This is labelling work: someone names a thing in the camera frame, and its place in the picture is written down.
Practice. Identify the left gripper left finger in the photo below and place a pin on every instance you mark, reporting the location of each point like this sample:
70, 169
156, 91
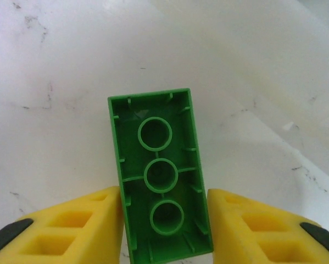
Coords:
71, 228

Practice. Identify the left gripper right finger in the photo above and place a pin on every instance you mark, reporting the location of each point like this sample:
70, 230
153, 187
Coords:
263, 231

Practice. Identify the green long lego brick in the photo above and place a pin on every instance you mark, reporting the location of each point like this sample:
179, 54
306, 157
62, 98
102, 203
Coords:
164, 154

